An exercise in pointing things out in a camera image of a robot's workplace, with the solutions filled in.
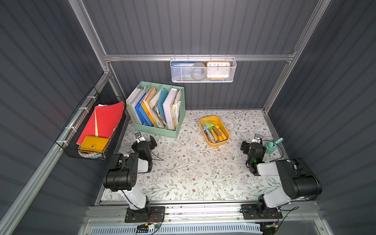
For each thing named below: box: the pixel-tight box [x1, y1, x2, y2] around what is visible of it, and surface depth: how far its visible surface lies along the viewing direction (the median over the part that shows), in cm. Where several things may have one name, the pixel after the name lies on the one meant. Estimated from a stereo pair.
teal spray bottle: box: [265, 137, 284, 155], surface depth 93 cm
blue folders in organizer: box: [134, 93, 155, 127], surface depth 98 cm
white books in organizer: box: [162, 88, 182, 131], surface depth 95 cm
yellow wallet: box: [79, 135, 110, 153], surface depth 65 cm
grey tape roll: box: [190, 62, 208, 80], surface depth 89 cm
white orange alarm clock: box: [206, 61, 232, 79], surface depth 90 cm
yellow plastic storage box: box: [199, 115, 231, 148], surface depth 102 cm
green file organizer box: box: [125, 80, 187, 139], surface depth 98 cm
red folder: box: [76, 100, 124, 145], surface depth 76 cm
